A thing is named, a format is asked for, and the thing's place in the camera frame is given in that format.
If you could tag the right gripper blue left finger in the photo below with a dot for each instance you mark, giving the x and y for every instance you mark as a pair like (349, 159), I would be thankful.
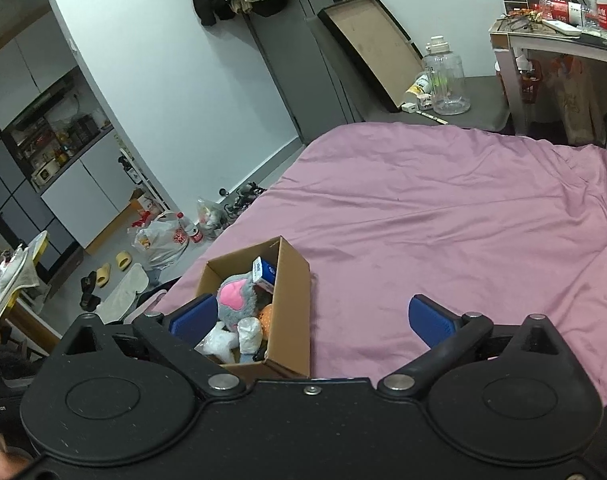
(172, 339)

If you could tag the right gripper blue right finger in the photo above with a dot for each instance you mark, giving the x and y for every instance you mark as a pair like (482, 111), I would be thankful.
(453, 340)

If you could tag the white plastic bag pouch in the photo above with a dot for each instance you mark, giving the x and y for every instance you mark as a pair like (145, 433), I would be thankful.
(219, 343)

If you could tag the blue tissue packet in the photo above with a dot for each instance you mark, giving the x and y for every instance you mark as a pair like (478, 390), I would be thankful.
(264, 275)

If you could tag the black stitched soft toy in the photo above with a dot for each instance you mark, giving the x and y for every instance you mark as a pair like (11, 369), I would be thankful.
(260, 354)

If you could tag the orange soft toy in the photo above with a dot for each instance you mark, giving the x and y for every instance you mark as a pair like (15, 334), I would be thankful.
(265, 316)

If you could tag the person's hand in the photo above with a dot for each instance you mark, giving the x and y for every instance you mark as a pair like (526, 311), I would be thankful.
(13, 461)

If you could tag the yellow slipper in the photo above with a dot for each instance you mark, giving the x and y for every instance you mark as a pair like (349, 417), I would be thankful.
(123, 260)
(102, 275)

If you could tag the white red plastic bag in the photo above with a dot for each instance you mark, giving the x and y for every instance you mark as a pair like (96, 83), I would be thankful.
(159, 242)

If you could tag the red cap plastic bottle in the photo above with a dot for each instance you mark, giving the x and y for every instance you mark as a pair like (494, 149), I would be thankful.
(191, 229)

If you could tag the brown cardboard box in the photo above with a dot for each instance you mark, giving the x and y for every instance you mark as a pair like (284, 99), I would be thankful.
(288, 350)

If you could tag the small clear plastic bag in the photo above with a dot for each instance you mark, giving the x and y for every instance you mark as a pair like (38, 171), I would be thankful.
(211, 218)

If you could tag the pink bed sheet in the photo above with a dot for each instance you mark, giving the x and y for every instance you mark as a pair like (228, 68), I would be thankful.
(502, 225)

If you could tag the white kitchen cabinet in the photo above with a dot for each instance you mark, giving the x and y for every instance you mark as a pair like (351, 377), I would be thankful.
(63, 170)

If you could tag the clear large water jug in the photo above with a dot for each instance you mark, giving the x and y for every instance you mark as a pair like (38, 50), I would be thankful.
(446, 73)

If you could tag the grey door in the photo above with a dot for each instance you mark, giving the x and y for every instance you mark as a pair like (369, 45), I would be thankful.
(307, 82)

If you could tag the brown framed board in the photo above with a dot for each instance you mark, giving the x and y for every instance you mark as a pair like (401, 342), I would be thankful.
(377, 46)

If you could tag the white desk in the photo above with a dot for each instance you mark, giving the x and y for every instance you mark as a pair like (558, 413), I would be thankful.
(534, 57)

